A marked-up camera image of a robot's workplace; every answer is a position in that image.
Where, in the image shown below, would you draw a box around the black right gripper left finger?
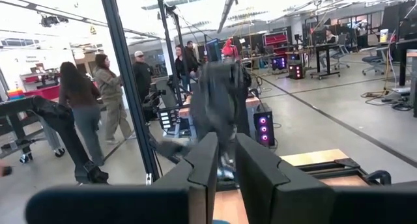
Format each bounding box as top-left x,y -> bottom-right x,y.
152,132 -> 219,224

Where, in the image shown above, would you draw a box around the black jacket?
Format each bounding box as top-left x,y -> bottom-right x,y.
32,95 -> 110,185

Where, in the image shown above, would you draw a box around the black office chair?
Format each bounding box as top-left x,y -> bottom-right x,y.
361,53 -> 387,76

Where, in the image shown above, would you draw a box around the black computer tower purple lights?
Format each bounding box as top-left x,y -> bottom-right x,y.
272,56 -> 288,71
288,61 -> 306,81
253,102 -> 276,149

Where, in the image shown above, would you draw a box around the black overhead camera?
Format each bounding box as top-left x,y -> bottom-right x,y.
40,14 -> 69,28

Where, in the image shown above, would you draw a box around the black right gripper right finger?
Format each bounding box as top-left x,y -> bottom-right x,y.
236,133 -> 336,224

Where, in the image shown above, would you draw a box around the grey wheeled cart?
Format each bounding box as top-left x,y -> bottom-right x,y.
0,98 -> 66,163

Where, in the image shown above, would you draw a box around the black aluminium rig frame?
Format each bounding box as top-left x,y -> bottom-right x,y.
0,0 -> 392,186

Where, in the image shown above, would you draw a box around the person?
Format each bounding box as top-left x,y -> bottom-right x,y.
324,28 -> 338,44
132,50 -> 153,103
184,40 -> 202,78
174,44 -> 186,88
58,61 -> 106,168
93,53 -> 134,145

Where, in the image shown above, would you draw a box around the black standing desk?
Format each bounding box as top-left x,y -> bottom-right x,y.
309,43 -> 341,81

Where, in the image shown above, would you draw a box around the black neighbouring rig frame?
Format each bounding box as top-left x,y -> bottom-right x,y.
158,0 -> 185,106

